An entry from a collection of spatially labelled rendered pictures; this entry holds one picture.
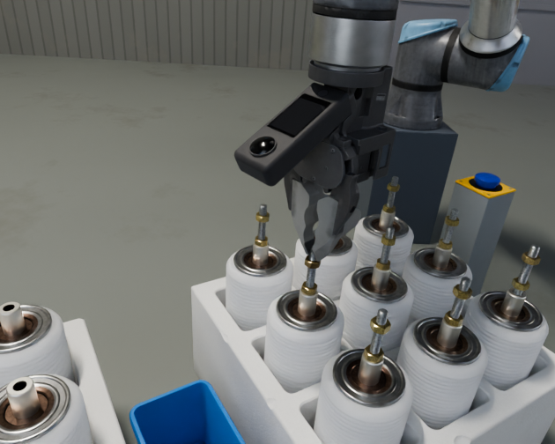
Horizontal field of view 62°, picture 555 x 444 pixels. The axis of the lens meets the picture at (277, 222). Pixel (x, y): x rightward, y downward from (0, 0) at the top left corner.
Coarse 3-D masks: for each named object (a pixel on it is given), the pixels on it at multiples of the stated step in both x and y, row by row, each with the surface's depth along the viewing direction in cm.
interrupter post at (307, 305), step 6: (300, 288) 56; (300, 294) 56; (306, 294) 55; (300, 300) 56; (306, 300) 55; (312, 300) 55; (300, 306) 56; (306, 306) 56; (312, 306) 56; (300, 312) 57; (306, 312) 56; (312, 312) 56
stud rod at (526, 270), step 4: (532, 248) 55; (536, 248) 55; (532, 252) 55; (536, 252) 55; (532, 256) 55; (524, 264) 56; (528, 264) 56; (524, 268) 56; (528, 268) 56; (524, 272) 56; (528, 272) 56; (520, 276) 57; (524, 276) 56; (528, 276) 56; (520, 280) 57; (524, 280) 57; (516, 292) 58; (520, 292) 58
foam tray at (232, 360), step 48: (192, 288) 71; (240, 336) 63; (240, 384) 61; (480, 384) 58; (528, 384) 59; (240, 432) 65; (288, 432) 51; (432, 432) 52; (480, 432) 52; (528, 432) 62
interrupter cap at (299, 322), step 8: (288, 296) 59; (296, 296) 59; (320, 296) 60; (280, 304) 58; (288, 304) 58; (296, 304) 58; (320, 304) 58; (328, 304) 58; (280, 312) 56; (288, 312) 56; (296, 312) 57; (320, 312) 57; (328, 312) 57; (336, 312) 57; (288, 320) 55; (296, 320) 55; (304, 320) 55; (312, 320) 56; (320, 320) 55; (328, 320) 56; (296, 328) 54; (304, 328) 54; (312, 328) 54; (320, 328) 54
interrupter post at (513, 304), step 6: (510, 288) 59; (510, 294) 58; (522, 294) 58; (504, 300) 59; (510, 300) 58; (516, 300) 58; (522, 300) 58; (504, 306) 59; (510, 306) 58; (516, 306) 58; (504, 312) 59; (510, 312) 59; (516, 312) 58
